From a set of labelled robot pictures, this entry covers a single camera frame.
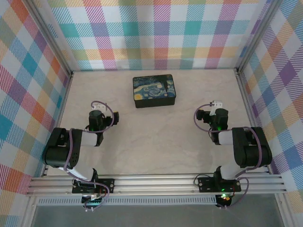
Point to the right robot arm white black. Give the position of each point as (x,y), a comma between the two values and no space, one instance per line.
(251,151)

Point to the black starry night tin box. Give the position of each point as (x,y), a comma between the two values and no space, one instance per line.
(154,91)

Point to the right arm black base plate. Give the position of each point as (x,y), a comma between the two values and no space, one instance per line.
(206,184)

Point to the aluminium mounting rail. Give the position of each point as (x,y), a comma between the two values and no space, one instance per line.
(154,186)

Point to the aluminium frame side rail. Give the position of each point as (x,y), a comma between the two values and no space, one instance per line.
(251,111)
(58,123)

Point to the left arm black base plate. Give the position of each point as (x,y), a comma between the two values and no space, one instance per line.
(107,185)

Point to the aluminium frame post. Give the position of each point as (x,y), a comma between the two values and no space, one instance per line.
(258,35)
(50,37)

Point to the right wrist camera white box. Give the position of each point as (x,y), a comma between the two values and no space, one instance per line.
(216,105)

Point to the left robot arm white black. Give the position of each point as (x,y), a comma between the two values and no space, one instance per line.
(59,151)

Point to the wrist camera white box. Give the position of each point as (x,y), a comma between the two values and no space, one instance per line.
(216,105)
(99,107)

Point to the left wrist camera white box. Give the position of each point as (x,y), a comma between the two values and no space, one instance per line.
(99,107)

